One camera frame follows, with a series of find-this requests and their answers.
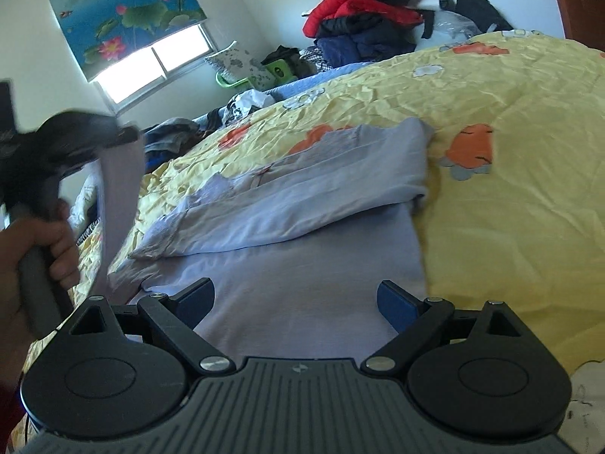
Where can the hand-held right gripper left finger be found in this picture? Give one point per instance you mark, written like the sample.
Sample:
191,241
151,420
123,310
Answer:
196,295

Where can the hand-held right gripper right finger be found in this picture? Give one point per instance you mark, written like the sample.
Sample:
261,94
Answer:
397,306

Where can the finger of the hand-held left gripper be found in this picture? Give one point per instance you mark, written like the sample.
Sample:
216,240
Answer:
130,135

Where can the lavender shirt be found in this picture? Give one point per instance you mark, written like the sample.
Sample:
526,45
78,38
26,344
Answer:
302,288

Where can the pile of dark clothes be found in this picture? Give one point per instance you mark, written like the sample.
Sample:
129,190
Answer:
172,139

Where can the person's left hand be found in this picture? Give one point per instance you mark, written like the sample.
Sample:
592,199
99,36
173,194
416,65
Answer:
28,241

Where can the white patterned quilt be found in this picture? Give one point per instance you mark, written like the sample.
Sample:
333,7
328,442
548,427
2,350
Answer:
85,194

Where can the window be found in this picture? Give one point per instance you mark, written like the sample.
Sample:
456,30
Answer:
156,64

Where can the green plastic chair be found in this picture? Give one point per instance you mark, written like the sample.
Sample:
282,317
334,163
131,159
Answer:
229,83

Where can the black and white printed cloth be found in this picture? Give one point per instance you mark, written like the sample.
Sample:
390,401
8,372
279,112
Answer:
243,104

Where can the lotus print roller blind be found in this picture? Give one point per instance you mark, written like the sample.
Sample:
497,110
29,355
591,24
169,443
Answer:
123,14

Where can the grey floral cushion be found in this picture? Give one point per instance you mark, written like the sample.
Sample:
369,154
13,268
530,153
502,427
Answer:
231,61

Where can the yellow printed blanket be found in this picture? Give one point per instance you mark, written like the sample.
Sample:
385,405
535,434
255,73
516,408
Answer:
501,227

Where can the green bag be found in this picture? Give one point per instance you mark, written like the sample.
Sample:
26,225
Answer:
279,71

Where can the blue bed sheet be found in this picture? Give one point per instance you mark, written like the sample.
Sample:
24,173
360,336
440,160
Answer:
307,80

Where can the checked cloth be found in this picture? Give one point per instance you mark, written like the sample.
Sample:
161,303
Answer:
314,59

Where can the navy jacket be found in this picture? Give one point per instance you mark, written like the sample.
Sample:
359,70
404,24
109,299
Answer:
359,40

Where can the red jacket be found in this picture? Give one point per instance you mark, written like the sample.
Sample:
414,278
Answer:
349,2

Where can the clear plastic bag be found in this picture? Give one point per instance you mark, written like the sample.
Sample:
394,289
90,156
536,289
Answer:
453,28

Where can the black bag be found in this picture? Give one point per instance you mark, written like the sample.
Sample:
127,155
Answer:
482,12

